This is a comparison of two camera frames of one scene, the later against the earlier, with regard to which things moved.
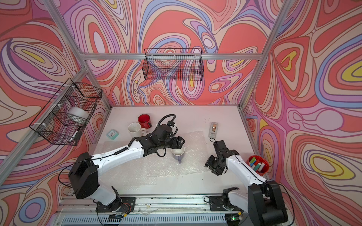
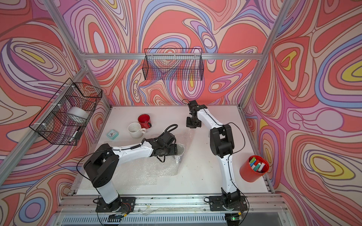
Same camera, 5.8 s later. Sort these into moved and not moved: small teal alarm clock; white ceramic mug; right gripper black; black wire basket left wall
Moved: right gripper black
Not moved: black wire basket left wall; white ceramic mug; small teal alarm clock
